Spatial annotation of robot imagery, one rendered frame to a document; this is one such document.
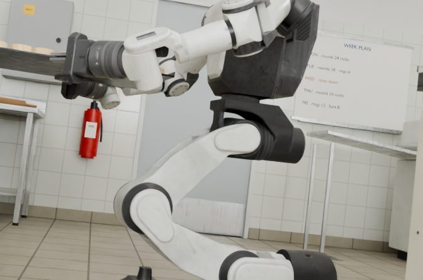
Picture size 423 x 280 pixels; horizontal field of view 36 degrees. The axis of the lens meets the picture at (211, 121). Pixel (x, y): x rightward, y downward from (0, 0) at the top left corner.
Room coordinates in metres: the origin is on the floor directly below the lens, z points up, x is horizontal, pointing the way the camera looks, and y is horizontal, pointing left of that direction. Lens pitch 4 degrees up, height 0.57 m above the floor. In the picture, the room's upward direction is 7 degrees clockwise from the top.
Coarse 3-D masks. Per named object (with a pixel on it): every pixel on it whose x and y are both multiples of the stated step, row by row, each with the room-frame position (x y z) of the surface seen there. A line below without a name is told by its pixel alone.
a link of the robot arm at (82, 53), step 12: (72, 36) 1.52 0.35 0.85; (84, 36) 1.54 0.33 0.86; (72, 48) 1.52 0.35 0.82; (84, 48) 1.50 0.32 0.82; (96, 48) 1.47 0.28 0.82; (72, 60) 1.51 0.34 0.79; (84, 60) 1.50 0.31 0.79; (96, 60) 1.47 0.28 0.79; (72, 72) 1.52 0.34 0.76; (84, 72) 1.50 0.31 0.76; (96, 72) 1.49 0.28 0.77
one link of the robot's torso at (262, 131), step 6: (228, 120) 1.91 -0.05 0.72; (234, 120) 1.90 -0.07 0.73; (240, 120) 1.88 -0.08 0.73; (246, 120) 1.89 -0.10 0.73; (252, 120) 1.94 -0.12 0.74; (258, 126) 1.92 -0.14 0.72; (264, 132) 1.92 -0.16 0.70; (264, 138) 1.92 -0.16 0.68; (264, 144) 1.92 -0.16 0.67; (258, 150) 1.91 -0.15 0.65; (228, 156) 1.91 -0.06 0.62; (234, 156) 1.91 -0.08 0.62; (240, 156) 1.89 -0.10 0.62; (246, 156) 1.89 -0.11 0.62; (252, 156) 1.92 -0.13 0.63; (258, 156) 1.94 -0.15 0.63
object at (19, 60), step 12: (0, 48) 1.52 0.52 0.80; (0, 60) 1.73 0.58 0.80; (12, 60) 1.70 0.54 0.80; (24, 60) 1.68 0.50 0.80; (36, 60) 1.65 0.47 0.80; (48, 60) 1.62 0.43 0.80; (36, 72) 1.91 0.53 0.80; (48, 72) 1.87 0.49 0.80; (60, 72) 1.84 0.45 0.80; (108, 84) 2.00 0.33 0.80; (120, 84) 1.97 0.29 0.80; (132, 84) 1.93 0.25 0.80
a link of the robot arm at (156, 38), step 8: (144, 32) 1.45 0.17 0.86; (152, 32) 1.44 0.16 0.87; (160, 32) 1.43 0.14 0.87; (168, 32) 1.43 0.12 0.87; (128, 40) 1.43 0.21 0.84; (136, 40) 1.42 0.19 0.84; (144, 40) 1.41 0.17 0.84; (152, 40) 1.41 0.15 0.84; (160, 40) 1.41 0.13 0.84; (168, 40) 1.42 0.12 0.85; (176, 40) 1.43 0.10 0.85; (184, 40) 1.45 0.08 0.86; (128, 48) 1.42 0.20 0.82; (136, 48) 1.41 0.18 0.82; (144, 48) 1.41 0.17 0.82; (152, 48) 1.42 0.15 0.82; (176, 48) 1.44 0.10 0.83; (184, 48) 1.44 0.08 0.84; (176, 56) 1.49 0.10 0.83; (184, 56) 1.45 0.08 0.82
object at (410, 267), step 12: (420, 120) 1.63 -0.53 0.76; (420, 132) 1.63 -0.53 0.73; (420, 144) 1.62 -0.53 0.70; (420, 156) 1.62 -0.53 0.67; (420, 168) 1.61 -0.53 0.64; (420, 180) 1.61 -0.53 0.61; (420, 192) 1.61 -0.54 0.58; (420, 204) 1.60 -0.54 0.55; (420, 216) 1.60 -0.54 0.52; (420, 228) 1.59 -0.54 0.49; (420, 240) 1.59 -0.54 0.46; (408, 252) 1.63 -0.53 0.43; (420, 252) 1.59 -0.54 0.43; (408, 264) 1.63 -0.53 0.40; (420, 264) 1.58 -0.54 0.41; (408, 276) 1.63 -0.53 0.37; (420, 276) 1.58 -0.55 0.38
